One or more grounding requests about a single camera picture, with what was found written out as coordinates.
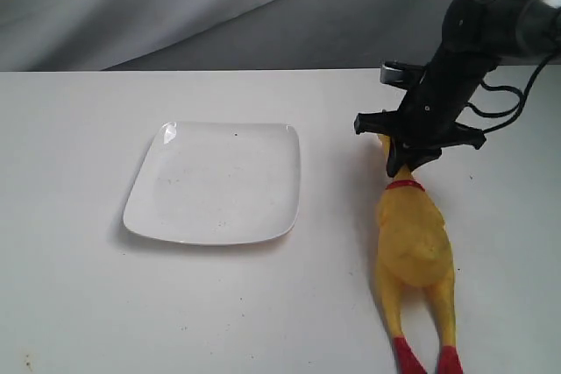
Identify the white square plate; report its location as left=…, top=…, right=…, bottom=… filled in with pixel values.
left=123, top=121, right=302, bottom=246

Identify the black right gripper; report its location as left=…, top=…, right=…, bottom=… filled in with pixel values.
left=354, top=47, right=498, bottom=178

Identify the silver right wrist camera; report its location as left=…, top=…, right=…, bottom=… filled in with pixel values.
left=380, top=61, right=425, bottom=90

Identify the yellow rubber chicken toy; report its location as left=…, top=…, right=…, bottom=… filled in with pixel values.
left=371, top=135, right=465, bottom=374

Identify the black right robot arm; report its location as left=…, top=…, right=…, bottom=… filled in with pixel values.
left=354, top=0, right=560, bottom=177

